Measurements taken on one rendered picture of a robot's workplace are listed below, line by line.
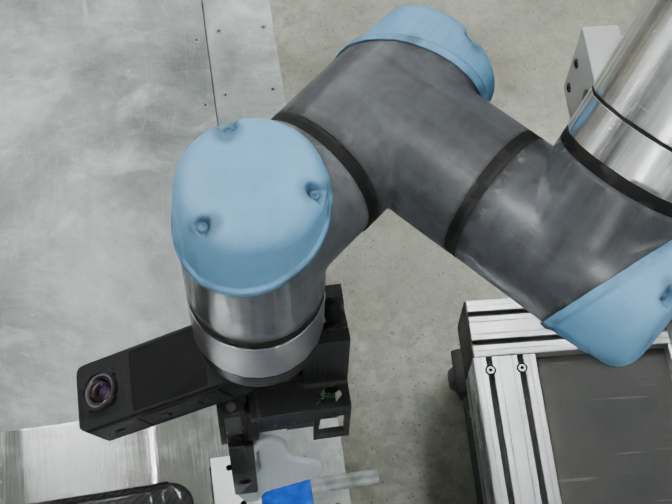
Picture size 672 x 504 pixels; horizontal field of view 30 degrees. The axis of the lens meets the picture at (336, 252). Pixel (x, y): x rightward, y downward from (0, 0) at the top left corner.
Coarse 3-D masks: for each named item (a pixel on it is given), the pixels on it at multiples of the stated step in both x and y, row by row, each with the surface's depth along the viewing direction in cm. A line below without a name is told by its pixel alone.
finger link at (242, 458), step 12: (228, 444) 77; (240, 444) 77; (252, 444) 78; (240, 456) 77; (252, 456) 78; (240, 468) 78; (252, 468) 78; (240, 480) 80; (252, 480) 79; (240, 492) 82; (252, 492) 83
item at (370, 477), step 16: (224, 464) 98; (224, 480) 97; (320, 480) 99; (336, 480) 99; (352, 480) 99; (368, 480) 99; (224, 496) 96; (272, 496) 98; (288, 496) 98; (304, 496) 98
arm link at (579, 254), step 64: (640, 64) 57; (576, 128) 59; (640, 128) 57; (512, 192) 60; (576, 192) 59; (640, 192) 57; (512, 256) 60; (576, 256) 59; (640, 256) 58; (576, 320) 60; (640, 320) 58
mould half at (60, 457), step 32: (192, 416) 102; (0, 448) 101; (32, 448) 101; (64, 448) 101; (96, 448) 101; (128, 448) 101; (160, 448) 101; (192, 448) 101; (224, 448) 101; (0, 480) 100; (32, 480) 100; (64, 480) 100; (96, 480) 100; (128, 480) 100; (160, 480) 100; (192, 480) 100
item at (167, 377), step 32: (128, 352) 76; (160, 352) 75; (192, 352) 74; (96, 384) 76; (128, 384) 75; (160, 384) 74; (192, 384) 73; (224, 384) 72; (96, 416) 75; (128, 416) 74; (160, 416) 75
